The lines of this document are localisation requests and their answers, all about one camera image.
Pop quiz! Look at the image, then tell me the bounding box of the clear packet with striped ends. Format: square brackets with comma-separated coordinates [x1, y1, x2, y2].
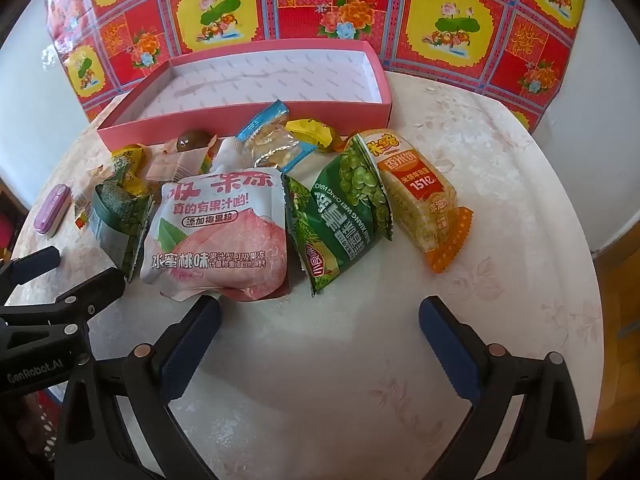
[74, 187, 101, 231]

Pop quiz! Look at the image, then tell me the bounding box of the pink cardboard box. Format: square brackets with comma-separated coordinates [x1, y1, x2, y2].
[96, 38, 393, 151]

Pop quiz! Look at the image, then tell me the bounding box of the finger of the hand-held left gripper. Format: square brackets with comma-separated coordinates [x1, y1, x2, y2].
[0, 246, 61, 291]
[0, 267, 126, 346]

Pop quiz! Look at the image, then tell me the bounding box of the blue-edged clear cookie packet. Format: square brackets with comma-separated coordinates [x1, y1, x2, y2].
[236, 100, 317, 168]

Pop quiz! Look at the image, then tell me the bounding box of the purple plastic case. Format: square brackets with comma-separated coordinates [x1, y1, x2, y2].
[33, 184, 72, 235]

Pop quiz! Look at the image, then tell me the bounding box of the round candy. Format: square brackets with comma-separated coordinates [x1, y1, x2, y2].
[162, 130, 218, 156]

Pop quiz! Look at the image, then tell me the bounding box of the peach jelly pouch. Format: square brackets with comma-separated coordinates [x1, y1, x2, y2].
[140, 138, 290, 302]

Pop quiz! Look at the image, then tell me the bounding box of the orange rice cracker packet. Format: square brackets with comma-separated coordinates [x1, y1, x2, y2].
[359, 129, 474, 274]

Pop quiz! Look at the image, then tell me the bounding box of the yellow packet with green print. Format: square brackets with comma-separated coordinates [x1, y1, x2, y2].
[110, 143, 151, 198]

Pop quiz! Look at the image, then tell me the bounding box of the green pea packet white side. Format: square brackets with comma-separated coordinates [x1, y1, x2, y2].
[90, 182, 155, 283]

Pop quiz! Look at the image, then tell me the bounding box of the yellow crinkled snack packet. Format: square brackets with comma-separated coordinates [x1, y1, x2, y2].
[285, 118, 351, 153]

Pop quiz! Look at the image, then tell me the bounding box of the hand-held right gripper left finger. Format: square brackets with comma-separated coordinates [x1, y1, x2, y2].
[54, 296, 223, 480]

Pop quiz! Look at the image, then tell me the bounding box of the large green pea packet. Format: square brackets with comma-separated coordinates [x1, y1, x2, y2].
[285, 132, 396, 297]

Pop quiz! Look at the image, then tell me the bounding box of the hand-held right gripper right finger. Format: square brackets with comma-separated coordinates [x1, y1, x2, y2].
[419, 296, 586, 480]

